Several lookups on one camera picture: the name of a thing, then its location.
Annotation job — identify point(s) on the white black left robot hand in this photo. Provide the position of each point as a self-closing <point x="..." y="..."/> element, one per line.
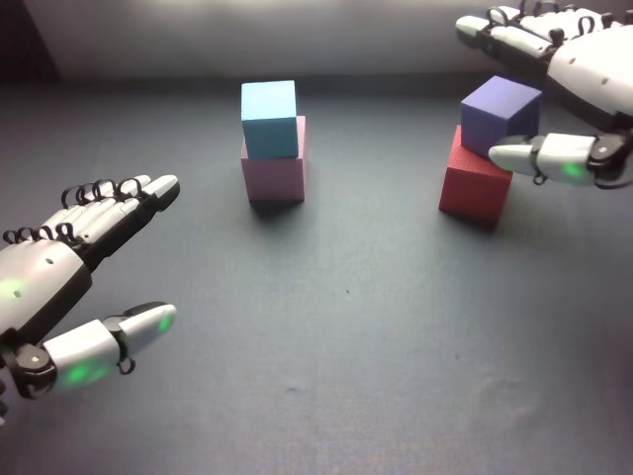
<point x="39" y="277"/>

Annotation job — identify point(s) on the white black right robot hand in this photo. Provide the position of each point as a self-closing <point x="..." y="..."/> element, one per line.
<point x="593" y="64"/>

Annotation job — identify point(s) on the small purple cube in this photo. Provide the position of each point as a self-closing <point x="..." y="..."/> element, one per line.
<point x="494" y="114"/>

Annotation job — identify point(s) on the small light blue cube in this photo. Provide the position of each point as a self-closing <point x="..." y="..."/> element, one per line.
<point x="269" y="123"/>

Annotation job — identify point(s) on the red cube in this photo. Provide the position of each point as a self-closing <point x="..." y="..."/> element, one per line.
<point x="472" y="193"/>

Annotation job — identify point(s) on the pink cube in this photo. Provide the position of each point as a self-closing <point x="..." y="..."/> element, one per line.
<point x="274" y="178"/>

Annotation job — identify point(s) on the grey table cloth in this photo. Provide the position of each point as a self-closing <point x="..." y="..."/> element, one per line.
<point x="316" y="321"/>

